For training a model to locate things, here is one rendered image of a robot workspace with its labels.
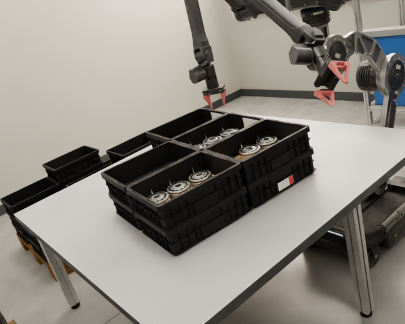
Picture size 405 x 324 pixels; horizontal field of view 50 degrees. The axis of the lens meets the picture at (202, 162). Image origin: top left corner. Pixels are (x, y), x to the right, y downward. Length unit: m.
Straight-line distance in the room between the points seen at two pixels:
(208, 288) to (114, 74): 3.91
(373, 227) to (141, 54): 3.65
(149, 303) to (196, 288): 0.16
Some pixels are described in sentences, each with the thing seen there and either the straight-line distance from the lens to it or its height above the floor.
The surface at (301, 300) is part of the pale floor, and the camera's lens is 2.44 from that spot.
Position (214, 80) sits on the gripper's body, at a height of 1.19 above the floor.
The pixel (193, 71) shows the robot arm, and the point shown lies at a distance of 1.99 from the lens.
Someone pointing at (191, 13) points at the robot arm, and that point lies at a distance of 2.05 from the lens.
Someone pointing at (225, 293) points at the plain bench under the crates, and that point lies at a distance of 1.47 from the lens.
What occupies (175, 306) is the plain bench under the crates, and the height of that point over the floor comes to 0.70.
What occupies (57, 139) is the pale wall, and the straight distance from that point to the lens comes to 4.91.
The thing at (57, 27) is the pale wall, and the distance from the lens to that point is 4.91.
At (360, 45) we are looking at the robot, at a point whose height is 1.12.
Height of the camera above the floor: 1.62
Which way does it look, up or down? 22 degrees down
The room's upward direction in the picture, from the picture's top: 16 degrees counter-clockwise
